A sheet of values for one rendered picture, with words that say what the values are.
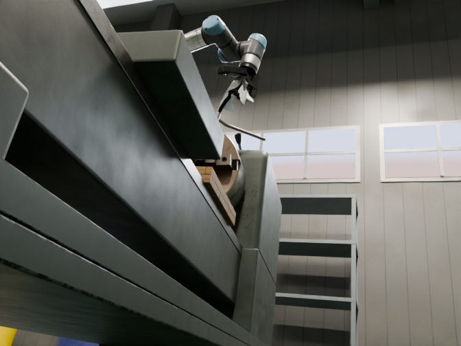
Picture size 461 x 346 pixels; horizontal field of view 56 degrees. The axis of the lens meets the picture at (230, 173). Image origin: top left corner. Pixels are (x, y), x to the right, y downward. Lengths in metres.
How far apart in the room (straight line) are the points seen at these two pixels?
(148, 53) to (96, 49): 0.11
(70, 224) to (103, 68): 0.34
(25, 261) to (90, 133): 0.32
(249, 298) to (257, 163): 0.47
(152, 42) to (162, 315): 0.39
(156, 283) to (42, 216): 0.17
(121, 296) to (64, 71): 0.26
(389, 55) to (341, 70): 0.61
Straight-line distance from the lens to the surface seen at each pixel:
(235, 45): 1.76
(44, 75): 0.47
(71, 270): 0.27
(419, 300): 4.72
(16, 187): 0.22
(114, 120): 0.58
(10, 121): 0.38
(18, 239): 0.23
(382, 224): 4.90
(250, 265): 1.41
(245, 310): 1.39
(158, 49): 0.64
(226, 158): 1.35
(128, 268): 0.33
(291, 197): 4.26
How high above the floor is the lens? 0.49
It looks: 25 degrees up
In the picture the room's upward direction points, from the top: 8 degrees clockwise
